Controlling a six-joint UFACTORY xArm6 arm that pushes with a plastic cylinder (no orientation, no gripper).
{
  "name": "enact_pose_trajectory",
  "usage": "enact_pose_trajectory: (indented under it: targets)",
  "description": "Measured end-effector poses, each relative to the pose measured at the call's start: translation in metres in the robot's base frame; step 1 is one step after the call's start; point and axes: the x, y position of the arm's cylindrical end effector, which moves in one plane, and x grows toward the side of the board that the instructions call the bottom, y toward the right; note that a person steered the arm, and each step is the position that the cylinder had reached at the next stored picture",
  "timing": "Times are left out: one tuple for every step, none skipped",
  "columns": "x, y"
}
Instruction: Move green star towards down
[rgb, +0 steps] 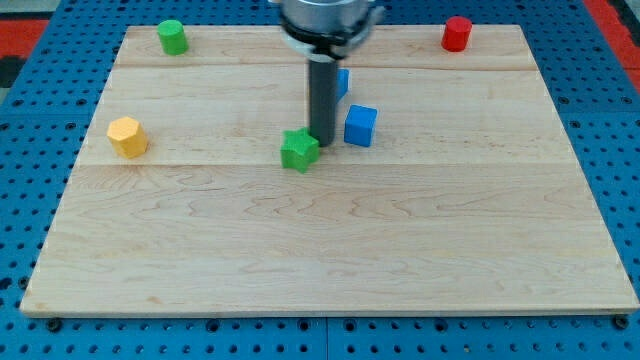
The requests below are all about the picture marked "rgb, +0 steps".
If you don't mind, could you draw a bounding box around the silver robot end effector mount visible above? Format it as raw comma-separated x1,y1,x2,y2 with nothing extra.
274,0,385,58

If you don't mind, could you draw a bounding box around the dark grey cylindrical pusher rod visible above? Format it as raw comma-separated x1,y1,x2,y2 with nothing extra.
308,60,339,147

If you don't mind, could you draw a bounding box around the green star block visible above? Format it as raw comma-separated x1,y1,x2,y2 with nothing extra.
280,128,320,173

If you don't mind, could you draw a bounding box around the blue block behind rod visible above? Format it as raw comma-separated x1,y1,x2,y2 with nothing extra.
336,68,350,102

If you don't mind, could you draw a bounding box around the blue cube block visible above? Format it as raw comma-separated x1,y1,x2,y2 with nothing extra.
343,104,378,147

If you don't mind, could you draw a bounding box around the red cylinder block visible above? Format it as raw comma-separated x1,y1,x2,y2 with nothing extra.
441,16,473,52

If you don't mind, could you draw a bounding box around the green cylinder block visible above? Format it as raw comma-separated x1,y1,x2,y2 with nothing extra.
156,19,189,56

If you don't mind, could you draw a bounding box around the light wooden board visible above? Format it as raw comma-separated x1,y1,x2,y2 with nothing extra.
21,25,639,318

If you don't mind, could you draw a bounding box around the yellow hexagonal block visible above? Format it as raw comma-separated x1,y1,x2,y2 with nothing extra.
107,117,149,159

